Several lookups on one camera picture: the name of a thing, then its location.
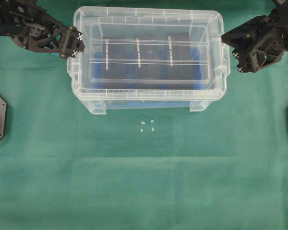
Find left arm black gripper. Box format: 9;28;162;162
59;25;85;59

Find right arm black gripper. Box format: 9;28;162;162
221;16;283;73

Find clear plastic box lid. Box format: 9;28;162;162
66;6;231;100

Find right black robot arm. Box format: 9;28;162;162
221;0;288;73

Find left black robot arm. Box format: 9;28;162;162
0;0;84;59

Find clear plastic storage box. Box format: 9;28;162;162
71;14;228;116

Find green table cloth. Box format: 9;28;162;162
0;0;288;230

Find left black depth camera box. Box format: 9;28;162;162
96;36;127;89

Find black depth camera box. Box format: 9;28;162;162
96;36;127;89
134;34;160;90
167;33;193;90

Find right black depth camera box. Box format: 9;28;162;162
167;33;193;90

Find middle black depth camera box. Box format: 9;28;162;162
134;34;160;90

